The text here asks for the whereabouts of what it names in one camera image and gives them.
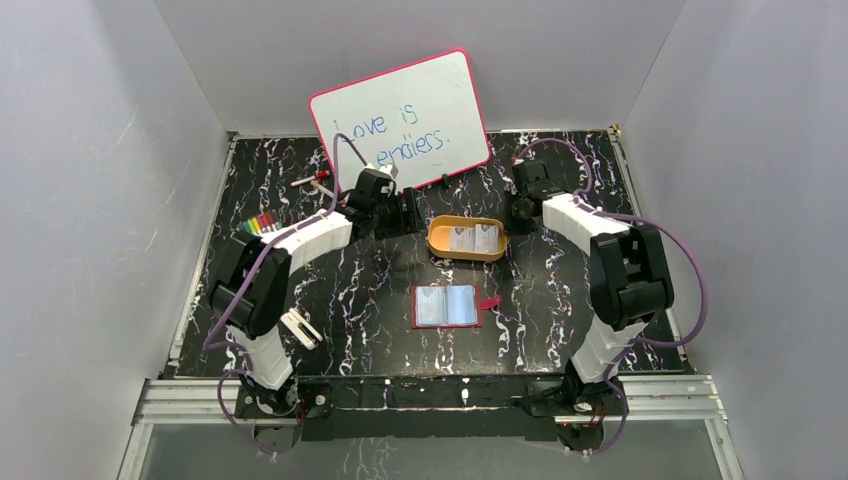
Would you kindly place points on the red capped marker pen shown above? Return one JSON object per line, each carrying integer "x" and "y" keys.
{"x": 317, "y": 176}

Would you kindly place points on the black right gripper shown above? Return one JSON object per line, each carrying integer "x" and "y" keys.
{"x": 517, "y": 196}

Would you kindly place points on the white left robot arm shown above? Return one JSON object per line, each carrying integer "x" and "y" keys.
{"x": 248, "y": 292}

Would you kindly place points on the aluminium frame rail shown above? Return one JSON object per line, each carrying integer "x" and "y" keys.
{"x": 651, "y": 397}

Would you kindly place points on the pink framed whiteboard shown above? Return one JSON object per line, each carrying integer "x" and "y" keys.
{"x": 424, "y": 118}

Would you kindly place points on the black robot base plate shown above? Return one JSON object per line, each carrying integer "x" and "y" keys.
{"x": 545, "y": 407}

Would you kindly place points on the red card holder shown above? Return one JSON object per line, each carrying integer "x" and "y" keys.
{"x": 449, "y": 306}

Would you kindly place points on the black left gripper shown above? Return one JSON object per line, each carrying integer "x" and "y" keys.
{"x": 407, "y": 208}

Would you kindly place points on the white marker pen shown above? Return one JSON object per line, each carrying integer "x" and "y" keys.
{"x": 324, "y": 190}

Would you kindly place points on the pack of coloured markers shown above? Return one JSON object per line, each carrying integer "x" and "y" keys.
{"x": 265, "y": 222}

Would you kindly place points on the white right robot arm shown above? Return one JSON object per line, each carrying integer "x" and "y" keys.
{"x": 628, "y": 276}

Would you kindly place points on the orange oval tray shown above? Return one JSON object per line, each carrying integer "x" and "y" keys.
{"x": 438, "y": 238}

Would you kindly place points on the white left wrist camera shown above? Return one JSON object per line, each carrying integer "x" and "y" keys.
{"x": 390, "y": 170}

